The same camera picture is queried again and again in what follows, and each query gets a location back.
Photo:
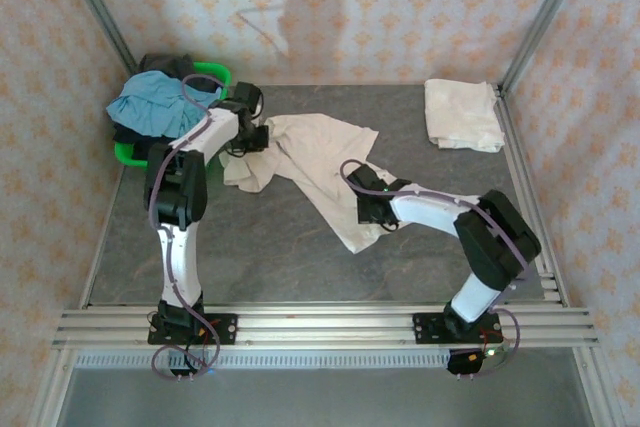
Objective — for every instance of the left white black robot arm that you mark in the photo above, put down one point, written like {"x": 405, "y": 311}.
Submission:
{"x": 177, "y": 257}

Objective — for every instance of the aluminium table side rail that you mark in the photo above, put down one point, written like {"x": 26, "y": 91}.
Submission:
{"x": 521, "y": 167}

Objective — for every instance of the grey metal sheet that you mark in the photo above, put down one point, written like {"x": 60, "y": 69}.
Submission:
{"x": 325, "y": 399}

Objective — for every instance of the slanted aluminium frame post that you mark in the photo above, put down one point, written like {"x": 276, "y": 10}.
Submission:
{"x": 545, "y": 22}
{"x": 96, "y": 7}

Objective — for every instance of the short aluminium frame leg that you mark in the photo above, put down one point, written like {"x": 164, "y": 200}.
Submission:
{"x": 52, "y": 387}
{"x": 600, "y": 387}

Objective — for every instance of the light blue t-shirt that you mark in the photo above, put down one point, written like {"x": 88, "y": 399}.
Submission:
{"x": 145, "y": 107}

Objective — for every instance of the wide aluminium mounting rail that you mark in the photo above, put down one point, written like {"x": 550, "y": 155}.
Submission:
{"x": 325, "y": 327}

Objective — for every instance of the black controller board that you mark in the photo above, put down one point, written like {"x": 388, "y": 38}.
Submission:
{"x": 462, "y": 362}
{"x": 182, "y": 373}

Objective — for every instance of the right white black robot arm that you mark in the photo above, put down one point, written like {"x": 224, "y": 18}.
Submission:
{"x": 425, "y": 209}

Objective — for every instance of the green plastic basket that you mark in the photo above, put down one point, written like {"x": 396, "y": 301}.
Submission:
{"x": 127, "y": 154}

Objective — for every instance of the white t-shirt with black print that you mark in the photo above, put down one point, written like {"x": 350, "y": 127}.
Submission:
{"x": 320, "y": 147}

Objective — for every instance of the folded white cloth stack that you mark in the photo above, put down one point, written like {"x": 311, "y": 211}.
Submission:
{"x": 462, "y": 112}

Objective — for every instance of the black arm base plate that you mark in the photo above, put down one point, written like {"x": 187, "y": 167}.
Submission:
{"x": 227, "y": 329}
{"x": 425, "y": 329}

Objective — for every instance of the dark navy t-shirt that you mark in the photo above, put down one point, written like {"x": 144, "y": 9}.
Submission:
{"x": 127, "y": 136}

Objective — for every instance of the dark grey t-shirt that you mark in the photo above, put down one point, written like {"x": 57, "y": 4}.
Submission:
{"x": 165, "y": 63}

